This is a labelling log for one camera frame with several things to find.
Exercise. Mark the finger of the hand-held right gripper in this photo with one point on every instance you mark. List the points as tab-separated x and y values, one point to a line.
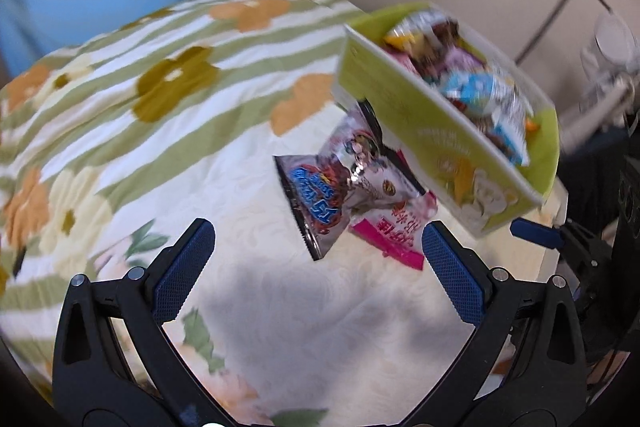
537	232

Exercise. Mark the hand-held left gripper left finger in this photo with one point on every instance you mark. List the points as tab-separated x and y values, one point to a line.
182	267

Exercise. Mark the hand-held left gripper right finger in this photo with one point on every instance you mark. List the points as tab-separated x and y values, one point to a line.
452	272

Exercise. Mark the pink white snack packet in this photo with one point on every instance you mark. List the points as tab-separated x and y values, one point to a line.
395	232

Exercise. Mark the green cardboard box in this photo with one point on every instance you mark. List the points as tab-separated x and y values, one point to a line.
440	142

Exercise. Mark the light blue snack packet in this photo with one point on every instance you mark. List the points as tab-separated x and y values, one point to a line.
482	107

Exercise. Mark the silver figure print packet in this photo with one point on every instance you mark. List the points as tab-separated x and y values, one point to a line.
367	162

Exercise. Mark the silver blue snack packet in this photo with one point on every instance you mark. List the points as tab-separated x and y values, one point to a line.
312	202

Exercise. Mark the dark purple snack packet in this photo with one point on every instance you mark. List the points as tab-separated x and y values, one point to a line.
436	44

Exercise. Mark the dark cloth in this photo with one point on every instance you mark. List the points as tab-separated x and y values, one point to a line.
590	172

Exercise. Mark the floral striped blanket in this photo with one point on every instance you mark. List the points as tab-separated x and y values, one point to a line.
165	107

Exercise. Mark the white stand device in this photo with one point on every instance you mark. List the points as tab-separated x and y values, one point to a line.
607	57

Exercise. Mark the yellow orange snack packet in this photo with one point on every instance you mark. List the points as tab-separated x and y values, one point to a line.
400	34

